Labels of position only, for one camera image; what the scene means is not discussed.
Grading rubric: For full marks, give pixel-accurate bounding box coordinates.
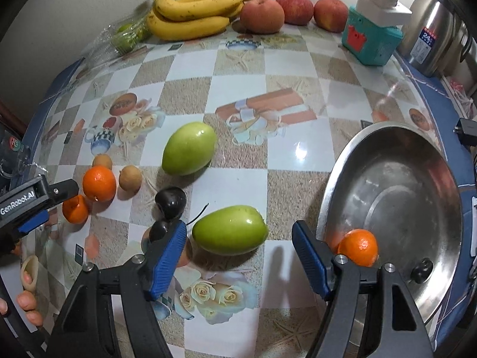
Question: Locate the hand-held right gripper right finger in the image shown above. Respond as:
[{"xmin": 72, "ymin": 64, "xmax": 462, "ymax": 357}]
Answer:
[{"xmin": 291, "ymin": 221, "xmax": 435, "ymax": 358}]

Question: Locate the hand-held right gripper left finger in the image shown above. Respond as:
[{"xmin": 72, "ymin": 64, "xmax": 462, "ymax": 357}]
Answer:
[{"xmin": 45, "ymin": 219, "xmax": 189, "ymax": 358}]

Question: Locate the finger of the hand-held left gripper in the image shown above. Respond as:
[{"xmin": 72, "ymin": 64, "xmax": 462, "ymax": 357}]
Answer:
[
  {"xmin": 47, "ymin": 179, "xmax": 80, "ymax": 204},
  {"xmin": 11, "ymin": 209, "xmax": 51, "ymax": 236}
]

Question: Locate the orange mandarin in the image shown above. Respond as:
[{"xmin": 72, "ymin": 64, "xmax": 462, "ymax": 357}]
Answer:
[
  {"xmin": 62, "ymin": 195, "xmax": 90, "ymax": 224},
  {"xmin": 82, "ymin": 166, "xmax": 117, "ymax": 202},
  {"xmin": 337, "ymin": 229, "xmax": 379, "ymax": 268}
]

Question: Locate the black plum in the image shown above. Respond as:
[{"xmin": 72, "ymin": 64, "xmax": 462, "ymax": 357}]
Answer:
[
  {"xmin": 411, "ymin": 259, "xmax": 433, "ymax": 284},
  {"xmin": 148, "ymin": 221, "xmax": 170, "ymax": 242},
  {"xmin": 154, "ymin": 187, "xmax": 188, "ymax": 220}
]

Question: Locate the green mango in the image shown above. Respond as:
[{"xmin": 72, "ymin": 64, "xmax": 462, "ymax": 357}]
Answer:
[
  {"xmin": 162, "ymin": 121, "xmax": 218, "ymax": 176},
  {"xmin": 191, "ymin": 205, "xmax": 269, "ymax": 257}
]

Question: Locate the steel bowl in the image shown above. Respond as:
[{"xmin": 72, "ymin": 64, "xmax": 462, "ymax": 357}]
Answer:
[{"xmin": 316, "ymin": 121, "xmax": 464, "ymax": 344}]

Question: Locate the person's left hand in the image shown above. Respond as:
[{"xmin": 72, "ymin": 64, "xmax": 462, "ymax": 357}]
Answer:
[{"xmin": 0, "ymin": 255, "xmax": 45, "ymax": 329}]

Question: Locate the dark glossy package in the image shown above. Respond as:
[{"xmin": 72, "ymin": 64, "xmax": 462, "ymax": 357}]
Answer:
[{"xmin": 0, "ymin": 99, "xmax": 32, "ymax": 195}]

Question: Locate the printed checkered tablecloth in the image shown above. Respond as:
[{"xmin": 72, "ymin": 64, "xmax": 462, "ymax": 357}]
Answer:
[{"xmin": 0, "ymin": 26, "xmax": 477, "ymax": 358}]

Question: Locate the clear plastic bag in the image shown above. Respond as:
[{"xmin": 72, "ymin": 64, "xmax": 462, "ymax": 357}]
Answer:
[{"xmin": 80, "ymin": 5, "xmax": 155, "ymax": 68}]

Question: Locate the small green fruit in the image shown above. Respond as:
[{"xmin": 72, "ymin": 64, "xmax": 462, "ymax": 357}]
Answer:
[{"xmin": 114, "ymin": 23, "xmax": 150, "ymax": 53}]

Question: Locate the teal toy box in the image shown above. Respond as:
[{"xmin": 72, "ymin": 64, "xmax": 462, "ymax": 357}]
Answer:
[{"xmin": 342, "ymin": 5, "xmax": 405, "ymax": 67}]

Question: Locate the pink plastic bag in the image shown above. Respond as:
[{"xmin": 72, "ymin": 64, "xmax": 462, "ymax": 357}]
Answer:
[{"xmin": 445, "ymin": 76, "xmax": 477, "ymax": 120}]

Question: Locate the red apple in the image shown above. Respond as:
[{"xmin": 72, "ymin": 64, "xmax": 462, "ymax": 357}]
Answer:
[
  {"xmin": 276, "ymin": 0, "xmax": 314, "ymax": 26},
  {"xmin": 314, "ymin": 0, "xmax": 349, "ymax": 33}
]

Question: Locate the red peach left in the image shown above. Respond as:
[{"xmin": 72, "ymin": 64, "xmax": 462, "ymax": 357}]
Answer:
[{"xmin": 239, "ymin": 0, "xmax": 285, "ymax": 33}]

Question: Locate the steel thermos jug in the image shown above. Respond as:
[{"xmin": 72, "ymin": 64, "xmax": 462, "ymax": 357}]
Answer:
[{"xmin": 395, "ymin": 0, "xmax": 477, "ymax": 78}]

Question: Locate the white power strip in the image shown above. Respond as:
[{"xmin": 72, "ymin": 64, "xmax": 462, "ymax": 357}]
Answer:
[{"xmin": 356, "ymin": 0, "xmax": 412, "ymax": 32}]

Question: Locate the thin black wire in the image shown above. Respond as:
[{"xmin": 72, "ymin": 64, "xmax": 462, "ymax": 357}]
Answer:
[{"xmin": 191, "ymin": 204, "xmax": 209, "ymax": 225}]

